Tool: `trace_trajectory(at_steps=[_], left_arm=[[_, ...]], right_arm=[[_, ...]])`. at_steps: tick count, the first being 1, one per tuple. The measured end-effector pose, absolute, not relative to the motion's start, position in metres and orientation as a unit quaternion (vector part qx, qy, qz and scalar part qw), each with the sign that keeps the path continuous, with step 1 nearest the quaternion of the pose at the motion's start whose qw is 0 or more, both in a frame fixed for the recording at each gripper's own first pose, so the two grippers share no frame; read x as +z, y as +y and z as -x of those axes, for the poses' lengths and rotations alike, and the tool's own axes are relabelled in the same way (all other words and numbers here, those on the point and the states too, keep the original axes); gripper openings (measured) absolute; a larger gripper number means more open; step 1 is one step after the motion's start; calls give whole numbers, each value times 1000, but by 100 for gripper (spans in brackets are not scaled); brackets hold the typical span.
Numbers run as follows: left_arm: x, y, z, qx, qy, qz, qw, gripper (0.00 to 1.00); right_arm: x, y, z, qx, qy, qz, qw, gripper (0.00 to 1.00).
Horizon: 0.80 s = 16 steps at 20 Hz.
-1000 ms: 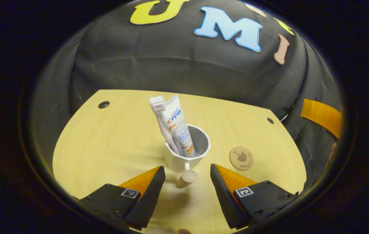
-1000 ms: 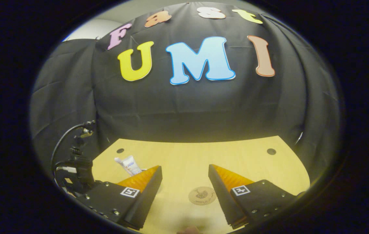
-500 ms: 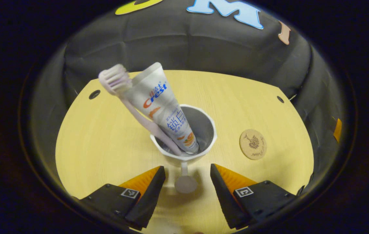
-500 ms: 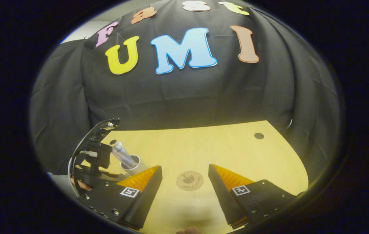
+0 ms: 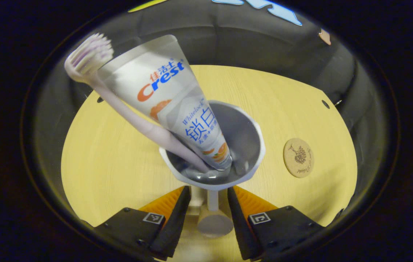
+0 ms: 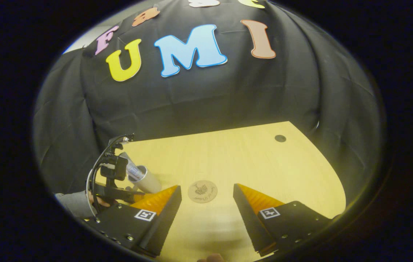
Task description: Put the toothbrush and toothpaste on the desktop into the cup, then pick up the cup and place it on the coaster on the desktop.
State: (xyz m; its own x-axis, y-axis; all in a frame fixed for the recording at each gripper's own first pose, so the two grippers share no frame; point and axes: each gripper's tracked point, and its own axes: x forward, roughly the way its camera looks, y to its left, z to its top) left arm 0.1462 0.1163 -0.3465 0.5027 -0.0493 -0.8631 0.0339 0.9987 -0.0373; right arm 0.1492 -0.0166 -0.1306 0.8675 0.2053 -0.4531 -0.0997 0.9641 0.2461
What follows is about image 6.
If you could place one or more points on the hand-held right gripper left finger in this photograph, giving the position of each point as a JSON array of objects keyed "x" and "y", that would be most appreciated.
[{"x": 166, "y": 218}]

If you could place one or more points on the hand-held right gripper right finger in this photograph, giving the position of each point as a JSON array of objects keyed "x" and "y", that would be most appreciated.
[{"x": 250, "y": 222}]

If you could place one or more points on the round cork coaster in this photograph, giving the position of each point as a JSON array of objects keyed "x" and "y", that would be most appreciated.
[{"x": 202, "y": 191}]

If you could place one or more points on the light wooden desktop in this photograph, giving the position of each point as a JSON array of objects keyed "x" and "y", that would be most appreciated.
[{"x": 246, "y": 160}]

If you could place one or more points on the black backdrop cloth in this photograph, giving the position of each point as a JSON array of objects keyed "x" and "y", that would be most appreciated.
[{"x": 228, "y": 94}]

